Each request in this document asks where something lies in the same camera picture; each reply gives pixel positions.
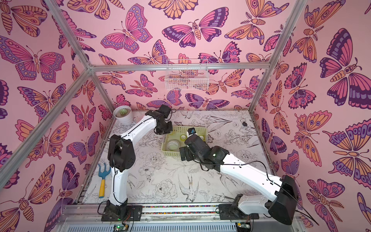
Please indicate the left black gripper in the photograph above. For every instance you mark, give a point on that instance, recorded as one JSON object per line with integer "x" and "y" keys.
{"x": 170, "y": 130}

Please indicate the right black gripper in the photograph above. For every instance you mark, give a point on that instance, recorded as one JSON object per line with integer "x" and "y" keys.
{"x": 185, "y": 152}

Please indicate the light green plastic storage basket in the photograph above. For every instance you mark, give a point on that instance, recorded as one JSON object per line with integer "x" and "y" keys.
{"x": 176, "y": 133}

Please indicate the large clear tape roll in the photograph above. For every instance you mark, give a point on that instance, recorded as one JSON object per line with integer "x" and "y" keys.
{"x": 173, "y": 145}

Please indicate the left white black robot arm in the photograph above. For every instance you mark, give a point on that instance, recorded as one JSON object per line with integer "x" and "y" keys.
{"x": 121, "y": 157}

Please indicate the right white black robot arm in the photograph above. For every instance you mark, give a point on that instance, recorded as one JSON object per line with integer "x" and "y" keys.
{"x": 279, "y": 195}

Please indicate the white pot with succulent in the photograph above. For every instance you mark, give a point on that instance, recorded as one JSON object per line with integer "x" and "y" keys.
{"x": 124, "y": 115}

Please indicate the blue plastic fork tool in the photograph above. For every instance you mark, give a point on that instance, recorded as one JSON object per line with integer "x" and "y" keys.
{"x": 104, "y": 171}

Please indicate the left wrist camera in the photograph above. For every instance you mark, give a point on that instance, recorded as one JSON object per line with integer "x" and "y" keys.
{"x": 165, "y": 110}

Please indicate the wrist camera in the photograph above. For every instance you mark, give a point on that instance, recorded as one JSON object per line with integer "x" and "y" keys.
{"x": 195, "y": 144}
{"x": 165, "y": 110}

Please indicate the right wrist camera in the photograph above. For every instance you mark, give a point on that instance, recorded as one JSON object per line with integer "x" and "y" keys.
{"x": 195, "y": 144}

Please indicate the white wire wall basket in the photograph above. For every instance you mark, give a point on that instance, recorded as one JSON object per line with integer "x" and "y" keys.
{"x": 187, "y": 74}

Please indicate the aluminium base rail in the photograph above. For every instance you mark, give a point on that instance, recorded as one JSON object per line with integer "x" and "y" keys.
{"x": 199, "y": 217}

